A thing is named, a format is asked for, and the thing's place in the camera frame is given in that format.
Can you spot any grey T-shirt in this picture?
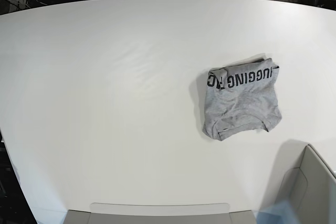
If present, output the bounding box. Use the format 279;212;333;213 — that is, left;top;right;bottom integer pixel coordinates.
203;58;282;141

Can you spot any grey bin bottom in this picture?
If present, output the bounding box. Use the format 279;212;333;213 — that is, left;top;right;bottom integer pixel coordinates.
64;203;257;223

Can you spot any grey bin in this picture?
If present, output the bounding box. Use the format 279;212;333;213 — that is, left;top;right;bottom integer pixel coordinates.
64;203;257;223
274;145;335;223

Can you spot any grey bin right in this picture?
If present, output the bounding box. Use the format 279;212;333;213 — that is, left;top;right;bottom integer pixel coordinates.
274;145;335;223

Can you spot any blue translucent sheet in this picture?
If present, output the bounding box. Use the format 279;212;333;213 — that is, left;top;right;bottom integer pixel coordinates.
255;200;300;224

